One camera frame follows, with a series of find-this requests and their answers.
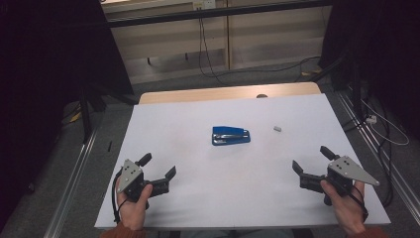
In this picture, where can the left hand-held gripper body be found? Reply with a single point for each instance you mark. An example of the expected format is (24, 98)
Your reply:
(132, 180)

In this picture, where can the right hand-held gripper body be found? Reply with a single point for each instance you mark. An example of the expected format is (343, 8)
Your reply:
(343, 173)

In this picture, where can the silver staple strip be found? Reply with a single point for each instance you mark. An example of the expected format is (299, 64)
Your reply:
(277, 128)

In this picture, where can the blue stapler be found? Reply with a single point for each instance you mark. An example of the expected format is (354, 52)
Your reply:
(230, 135)

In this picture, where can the person's left hand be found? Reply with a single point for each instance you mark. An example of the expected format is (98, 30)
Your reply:
(133, 208)

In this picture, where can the person's right hand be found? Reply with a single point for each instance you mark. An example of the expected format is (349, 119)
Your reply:
(346, 208)

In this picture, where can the small black stick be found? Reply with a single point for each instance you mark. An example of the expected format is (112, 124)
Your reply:
(109, 146)

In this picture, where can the white power plug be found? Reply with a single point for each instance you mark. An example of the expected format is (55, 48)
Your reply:
(371, 119)

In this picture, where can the black metal stand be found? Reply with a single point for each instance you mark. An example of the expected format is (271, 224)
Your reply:
(86, 112)

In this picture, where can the wooden table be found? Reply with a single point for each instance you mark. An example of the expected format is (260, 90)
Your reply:
(204, 94)

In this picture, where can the black curtain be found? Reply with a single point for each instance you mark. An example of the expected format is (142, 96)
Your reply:
(43, 66)
(386, 49)

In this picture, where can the light wooden cabinet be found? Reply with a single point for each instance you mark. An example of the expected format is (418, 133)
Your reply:
(171, 39)

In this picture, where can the black metal bar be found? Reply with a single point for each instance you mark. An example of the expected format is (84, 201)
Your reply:
(211, 13)

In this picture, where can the aluminium floor rail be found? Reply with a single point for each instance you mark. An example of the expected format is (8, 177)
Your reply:
(71, 185)
(379, 155)

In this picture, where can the white wall socket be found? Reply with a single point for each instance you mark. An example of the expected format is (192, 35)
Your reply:
(204, 4)

